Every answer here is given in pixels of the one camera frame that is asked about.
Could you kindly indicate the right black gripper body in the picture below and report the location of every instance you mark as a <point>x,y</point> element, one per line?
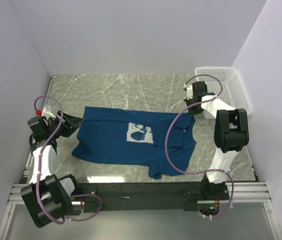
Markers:
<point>194,110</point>

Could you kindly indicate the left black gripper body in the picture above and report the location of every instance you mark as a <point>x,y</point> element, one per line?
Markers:
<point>63,130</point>

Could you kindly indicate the white perforated plastic basket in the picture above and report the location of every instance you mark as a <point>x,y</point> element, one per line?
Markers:
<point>234,92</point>

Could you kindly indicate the blue t-shirt with print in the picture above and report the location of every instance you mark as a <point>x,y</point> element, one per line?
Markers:
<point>132,137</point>

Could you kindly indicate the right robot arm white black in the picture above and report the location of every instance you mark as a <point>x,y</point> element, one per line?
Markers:
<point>231,134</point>

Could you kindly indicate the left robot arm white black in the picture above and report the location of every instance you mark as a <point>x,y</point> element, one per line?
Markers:
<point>45,193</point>

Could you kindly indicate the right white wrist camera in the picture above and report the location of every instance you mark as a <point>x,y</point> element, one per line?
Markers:
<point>189,91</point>

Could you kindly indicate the aluminium frame rail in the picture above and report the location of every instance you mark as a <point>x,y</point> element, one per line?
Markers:
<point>239,192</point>

